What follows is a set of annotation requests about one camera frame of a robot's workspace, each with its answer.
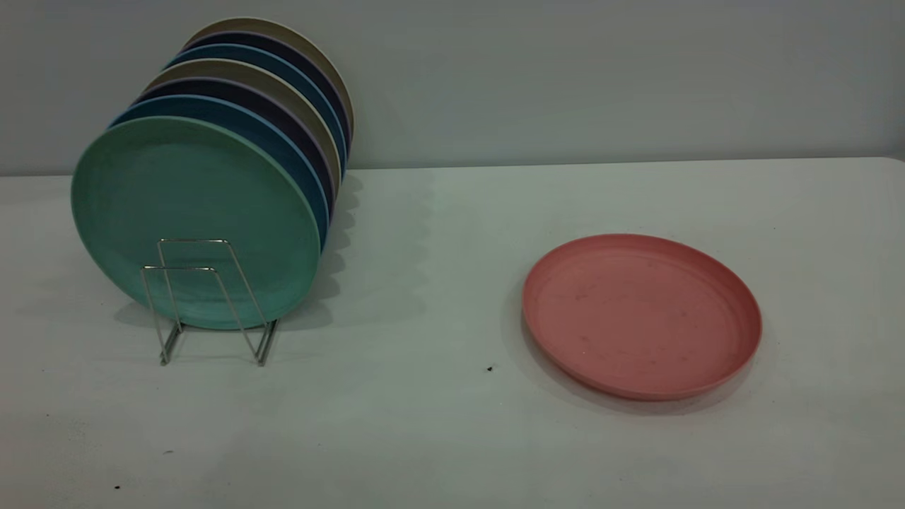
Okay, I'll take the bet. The light-rimmed blue plate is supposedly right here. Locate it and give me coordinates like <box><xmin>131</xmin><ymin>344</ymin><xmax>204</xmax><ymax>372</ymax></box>
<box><xmin>108</xmin><ymin>95</ymin><xmax>332</xmax><ymax>252</ymax></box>
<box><xmin>166</xmin><ymin>44</ymin><xmax>349</xmax><ymax>177</ymax></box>

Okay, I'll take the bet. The dark purple plate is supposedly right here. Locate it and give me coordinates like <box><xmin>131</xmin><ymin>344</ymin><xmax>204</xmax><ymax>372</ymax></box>
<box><xmin>134</xmin><ymin>76</ymin><xmax>337</xmax><ymax>206</ymax></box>
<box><xmin>182</xmin><ymin>30</ymin><xmax>352</xmax><ymax>153</ymax></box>

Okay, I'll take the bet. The metal wire plate rack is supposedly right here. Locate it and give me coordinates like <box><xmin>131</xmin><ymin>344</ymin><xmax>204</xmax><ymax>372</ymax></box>
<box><xmin>141</xmin><ymin>238</ymin><xmax>279</xmax><ymax>367</ymax></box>

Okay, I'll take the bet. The green round plate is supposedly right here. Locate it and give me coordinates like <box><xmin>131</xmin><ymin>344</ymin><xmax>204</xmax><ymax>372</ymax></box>
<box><xmin>71</xmin><ymin>115</ymin><xmax>322</xmax><ymax>331</ymax></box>

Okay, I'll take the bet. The pink round plate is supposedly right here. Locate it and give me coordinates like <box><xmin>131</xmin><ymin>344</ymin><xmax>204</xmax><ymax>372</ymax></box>
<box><xmin>522</xmin><ymin>233</ymin><xmax>763</xmax><ymax>402</ymax></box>

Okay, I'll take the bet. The beige round plate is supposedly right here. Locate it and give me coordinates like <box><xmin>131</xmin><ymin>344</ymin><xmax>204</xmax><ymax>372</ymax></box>
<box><xmin>145</xmin><ymin>59</ymin><xmax>343</xmax><ymax>196</ymax></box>
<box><xmin>185</xmin><ymin>17</ymin><xmax>356</xmax><ymax>142</ymax></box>

